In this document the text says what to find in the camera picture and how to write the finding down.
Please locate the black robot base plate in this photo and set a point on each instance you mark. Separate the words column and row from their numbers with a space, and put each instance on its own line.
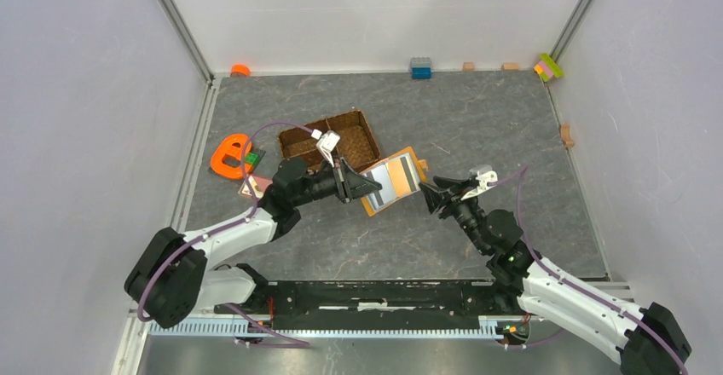
column 380, row 304

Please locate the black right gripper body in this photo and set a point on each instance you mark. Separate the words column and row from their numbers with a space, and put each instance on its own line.
column 456, row 207

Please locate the blue cards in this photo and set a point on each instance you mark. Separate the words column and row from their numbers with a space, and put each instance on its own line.
column 392, row 179

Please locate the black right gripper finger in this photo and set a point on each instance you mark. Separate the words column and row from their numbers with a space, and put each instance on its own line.
column 436, row 198
column 452, row 184

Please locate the pink card on table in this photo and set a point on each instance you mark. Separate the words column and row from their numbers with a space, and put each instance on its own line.
column 255, row 186

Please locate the blue grey toy bricks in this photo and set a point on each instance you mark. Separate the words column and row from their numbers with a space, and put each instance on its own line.
column 420, row 68

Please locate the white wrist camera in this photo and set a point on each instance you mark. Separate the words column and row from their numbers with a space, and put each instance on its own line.
column 326, row 142
column 483, row 178

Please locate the orange letter shaped block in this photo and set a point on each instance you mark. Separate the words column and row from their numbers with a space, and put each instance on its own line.
column 229, row 159

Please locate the curved wooden block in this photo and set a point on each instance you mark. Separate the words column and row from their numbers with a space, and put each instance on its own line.
column 566, row 137

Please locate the green pink yellow bricks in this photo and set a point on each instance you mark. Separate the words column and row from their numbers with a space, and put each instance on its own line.
column 547, row 69

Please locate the green toy brick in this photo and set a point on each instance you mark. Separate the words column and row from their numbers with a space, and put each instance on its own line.
column 253, row 159

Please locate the aluminium frame rail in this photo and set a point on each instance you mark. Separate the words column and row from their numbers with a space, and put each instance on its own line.
column 182, row 30

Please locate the flat tan wooden block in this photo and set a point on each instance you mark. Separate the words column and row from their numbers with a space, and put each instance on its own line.
column 510, row 66

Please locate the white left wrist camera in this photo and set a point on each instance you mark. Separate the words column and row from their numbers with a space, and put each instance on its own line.
column 326, row 142

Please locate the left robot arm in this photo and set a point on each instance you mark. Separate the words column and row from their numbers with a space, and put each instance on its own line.
column 177, row 272

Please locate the yellow leather card holder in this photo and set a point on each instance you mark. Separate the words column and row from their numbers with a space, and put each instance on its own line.
column 395, row 180

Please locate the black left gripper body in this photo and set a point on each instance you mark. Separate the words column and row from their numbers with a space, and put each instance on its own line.
column 341, row 182

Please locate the orange round cap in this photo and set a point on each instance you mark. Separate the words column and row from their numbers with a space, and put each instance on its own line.
column 239, row 70

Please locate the brown woven basket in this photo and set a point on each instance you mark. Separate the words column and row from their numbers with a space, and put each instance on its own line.
column 347, row 135

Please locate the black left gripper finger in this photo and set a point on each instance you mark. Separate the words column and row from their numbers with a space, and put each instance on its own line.
column 355, row 179
column 363, row 188

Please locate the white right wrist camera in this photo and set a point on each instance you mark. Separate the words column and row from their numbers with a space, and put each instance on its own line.
column 483, row 178

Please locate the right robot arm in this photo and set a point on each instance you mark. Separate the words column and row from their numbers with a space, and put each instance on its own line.
column 640, row 340

